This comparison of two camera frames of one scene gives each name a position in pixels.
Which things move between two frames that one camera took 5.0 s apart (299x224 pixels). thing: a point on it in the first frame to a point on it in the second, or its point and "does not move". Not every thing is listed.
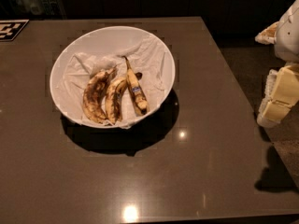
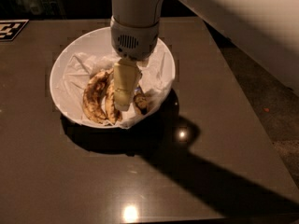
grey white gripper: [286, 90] to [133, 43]
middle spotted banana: [113, 100] does not move
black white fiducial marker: [9, 29] does not move
